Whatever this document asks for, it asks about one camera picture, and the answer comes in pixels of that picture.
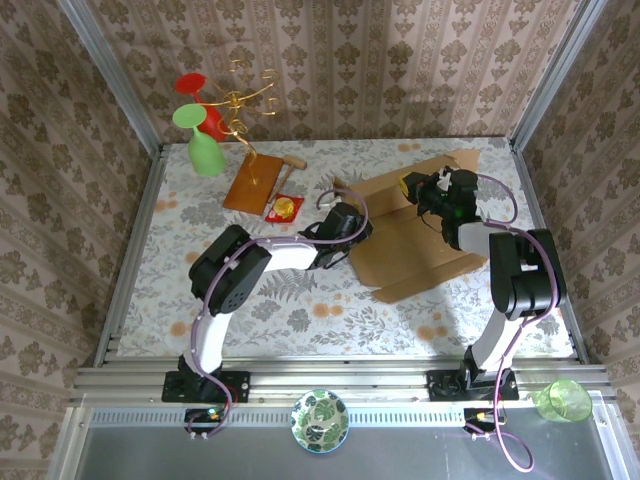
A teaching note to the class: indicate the brown cardboard paper box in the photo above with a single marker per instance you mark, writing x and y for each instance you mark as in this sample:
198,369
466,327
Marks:
400,250

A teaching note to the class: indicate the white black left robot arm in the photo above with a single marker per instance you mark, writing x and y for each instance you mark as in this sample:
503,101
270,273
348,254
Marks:
235,270

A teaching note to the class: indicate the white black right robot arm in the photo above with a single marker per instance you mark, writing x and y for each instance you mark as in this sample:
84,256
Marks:
525,270

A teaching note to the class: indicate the red yellow snack packet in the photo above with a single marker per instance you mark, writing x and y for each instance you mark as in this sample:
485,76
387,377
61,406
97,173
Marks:
285,207

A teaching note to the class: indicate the small wooden mallet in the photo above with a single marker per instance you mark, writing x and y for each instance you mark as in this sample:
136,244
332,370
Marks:
295,162

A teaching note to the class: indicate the brown wooden base board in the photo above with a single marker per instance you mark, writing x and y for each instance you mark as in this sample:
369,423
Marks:
245,197

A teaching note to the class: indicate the green plastic wine glass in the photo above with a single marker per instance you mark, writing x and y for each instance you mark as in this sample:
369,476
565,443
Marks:
205,155

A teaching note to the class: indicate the leaf patterned bowl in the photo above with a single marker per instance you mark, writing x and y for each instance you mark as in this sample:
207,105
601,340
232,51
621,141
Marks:
320,420

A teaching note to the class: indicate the red plastic wine glass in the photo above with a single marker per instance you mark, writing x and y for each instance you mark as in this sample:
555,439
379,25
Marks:
190,82

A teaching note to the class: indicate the small black controller board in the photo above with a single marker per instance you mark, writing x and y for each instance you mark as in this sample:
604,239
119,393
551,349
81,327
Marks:
480,417
202,417

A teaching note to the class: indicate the clear green plastic cup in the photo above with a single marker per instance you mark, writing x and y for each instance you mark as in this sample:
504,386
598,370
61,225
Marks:
565,400

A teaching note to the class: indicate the grey metal sheet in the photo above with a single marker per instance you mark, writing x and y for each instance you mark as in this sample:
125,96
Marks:
400,455

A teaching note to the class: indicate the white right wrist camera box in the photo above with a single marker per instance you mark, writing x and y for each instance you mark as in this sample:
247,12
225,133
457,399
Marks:
442,181

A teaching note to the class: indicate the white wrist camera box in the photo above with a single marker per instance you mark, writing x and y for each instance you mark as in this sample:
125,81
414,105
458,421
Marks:
442,181
330,200

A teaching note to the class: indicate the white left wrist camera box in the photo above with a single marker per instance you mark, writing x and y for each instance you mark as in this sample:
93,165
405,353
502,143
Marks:
330,200

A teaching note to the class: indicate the aluminium table side rail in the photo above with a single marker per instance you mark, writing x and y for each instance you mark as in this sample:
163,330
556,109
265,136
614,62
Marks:
145,210
535,200

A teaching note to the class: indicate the aluminium front rail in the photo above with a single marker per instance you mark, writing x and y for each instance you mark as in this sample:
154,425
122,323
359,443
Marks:
350,380

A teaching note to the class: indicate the aluminium frame post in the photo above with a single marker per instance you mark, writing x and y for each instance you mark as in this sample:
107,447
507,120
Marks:
555,75
110,75

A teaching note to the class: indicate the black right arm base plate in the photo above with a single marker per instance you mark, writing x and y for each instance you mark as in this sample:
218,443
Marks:
442,387

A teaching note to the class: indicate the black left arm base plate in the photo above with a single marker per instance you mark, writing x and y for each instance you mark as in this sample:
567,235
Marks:
235,387

